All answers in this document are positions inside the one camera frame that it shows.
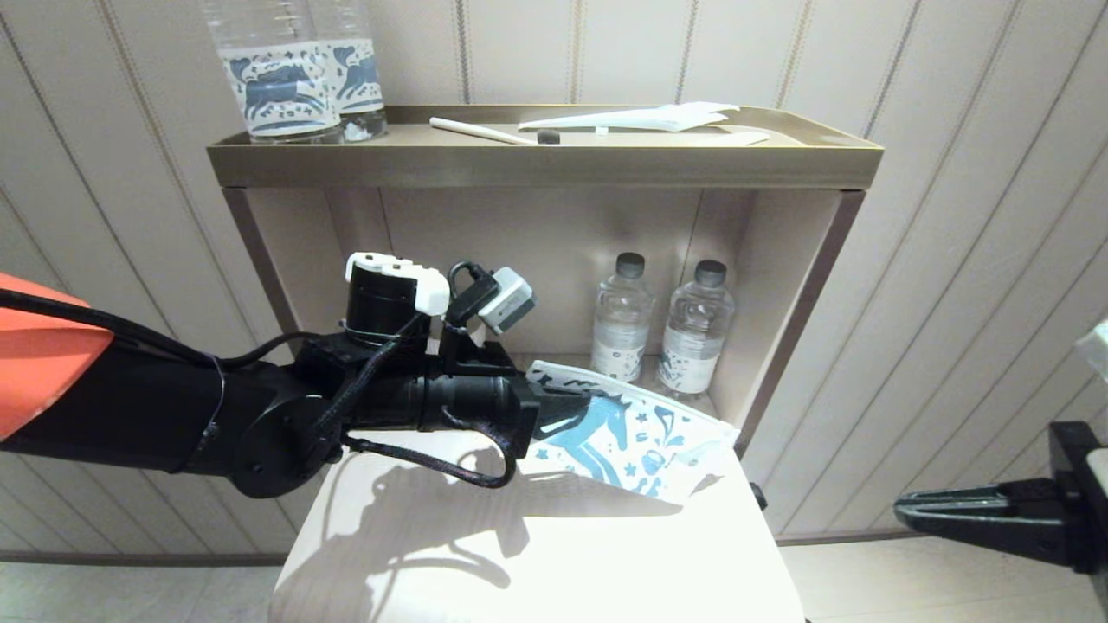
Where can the beige shelf unit bronze tray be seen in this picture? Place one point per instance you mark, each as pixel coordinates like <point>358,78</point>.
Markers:
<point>563,164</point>

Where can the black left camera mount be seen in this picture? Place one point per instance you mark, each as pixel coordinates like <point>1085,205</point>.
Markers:
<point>472,346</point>

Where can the white packet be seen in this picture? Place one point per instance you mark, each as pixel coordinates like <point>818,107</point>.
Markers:
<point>640,118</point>

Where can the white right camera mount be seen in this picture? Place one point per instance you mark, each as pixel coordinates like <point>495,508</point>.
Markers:
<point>1099,474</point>

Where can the black power plug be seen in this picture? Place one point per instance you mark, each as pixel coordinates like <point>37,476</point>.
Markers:
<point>757,496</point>

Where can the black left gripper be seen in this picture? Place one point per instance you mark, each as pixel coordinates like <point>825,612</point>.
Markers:
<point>526,415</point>

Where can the white toothbrush dark bristles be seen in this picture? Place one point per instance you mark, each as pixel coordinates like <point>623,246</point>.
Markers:
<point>480,131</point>

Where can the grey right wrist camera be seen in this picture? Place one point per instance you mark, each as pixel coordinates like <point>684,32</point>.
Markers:
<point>1098,350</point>

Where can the small clear water bottle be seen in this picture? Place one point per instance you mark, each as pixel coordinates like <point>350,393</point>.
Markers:
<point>695,337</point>
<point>621,329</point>

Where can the white blue-patterned plastic bag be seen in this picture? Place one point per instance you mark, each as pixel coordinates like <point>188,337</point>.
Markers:
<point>649,433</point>

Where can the flat white sachet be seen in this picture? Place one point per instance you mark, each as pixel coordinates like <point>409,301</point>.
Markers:
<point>744,137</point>

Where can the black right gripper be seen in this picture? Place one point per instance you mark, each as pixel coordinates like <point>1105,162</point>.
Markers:
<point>1086,502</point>

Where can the large blue-label water bottle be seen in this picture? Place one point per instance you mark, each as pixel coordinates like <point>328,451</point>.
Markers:
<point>277,86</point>
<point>359,78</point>

